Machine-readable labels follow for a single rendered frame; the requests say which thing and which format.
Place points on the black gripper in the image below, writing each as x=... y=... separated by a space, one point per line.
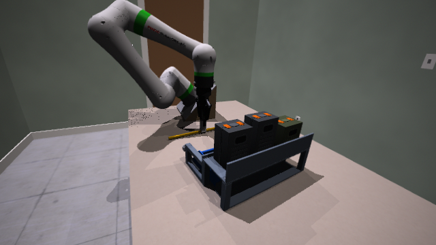
x=203 y=106

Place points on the olive green tool case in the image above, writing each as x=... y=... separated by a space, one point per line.
x=288 y=129

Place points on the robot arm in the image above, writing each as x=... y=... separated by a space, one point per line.
x=108 y=28

